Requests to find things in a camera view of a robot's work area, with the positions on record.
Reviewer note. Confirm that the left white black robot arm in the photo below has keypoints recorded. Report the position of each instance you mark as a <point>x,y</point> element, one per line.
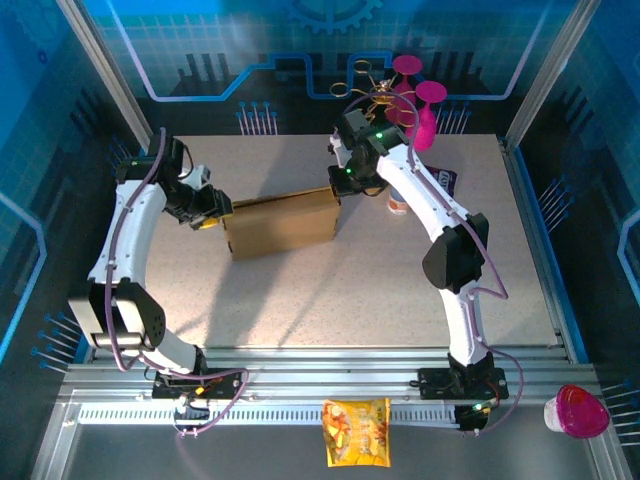
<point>125,225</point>

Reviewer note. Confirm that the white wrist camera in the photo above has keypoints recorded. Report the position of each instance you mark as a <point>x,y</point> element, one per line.
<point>201,175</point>
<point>338,147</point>

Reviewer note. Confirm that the purple snack packet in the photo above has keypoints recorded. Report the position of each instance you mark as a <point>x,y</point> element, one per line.
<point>445,180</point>

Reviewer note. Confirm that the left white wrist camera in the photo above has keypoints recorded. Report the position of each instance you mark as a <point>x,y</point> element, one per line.
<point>201,175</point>

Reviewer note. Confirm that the yellow chips bag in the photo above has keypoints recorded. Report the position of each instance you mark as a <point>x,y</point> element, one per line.
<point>357,432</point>

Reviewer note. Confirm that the aluminium front frame rail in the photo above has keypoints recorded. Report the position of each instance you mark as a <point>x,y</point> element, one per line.
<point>330,375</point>

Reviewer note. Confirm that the white cup with pink lid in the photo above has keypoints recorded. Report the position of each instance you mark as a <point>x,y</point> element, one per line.
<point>582,412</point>

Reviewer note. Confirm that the pink wine glass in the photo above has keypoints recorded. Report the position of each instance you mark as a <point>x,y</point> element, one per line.
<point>427,127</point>
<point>402,90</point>

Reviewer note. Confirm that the brown cardboard paper box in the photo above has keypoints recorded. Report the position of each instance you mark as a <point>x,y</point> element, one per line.
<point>285,225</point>

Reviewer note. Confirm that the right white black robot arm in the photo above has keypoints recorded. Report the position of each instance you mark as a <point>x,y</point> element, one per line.
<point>425,200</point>

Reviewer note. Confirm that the aluminium frame post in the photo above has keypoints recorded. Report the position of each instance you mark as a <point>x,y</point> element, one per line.
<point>115,80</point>
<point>550,75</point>

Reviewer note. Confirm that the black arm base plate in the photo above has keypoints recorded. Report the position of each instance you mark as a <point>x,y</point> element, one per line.
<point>225,382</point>
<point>435,382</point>

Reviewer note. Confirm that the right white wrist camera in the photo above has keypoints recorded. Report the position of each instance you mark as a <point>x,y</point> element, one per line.
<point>338,147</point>

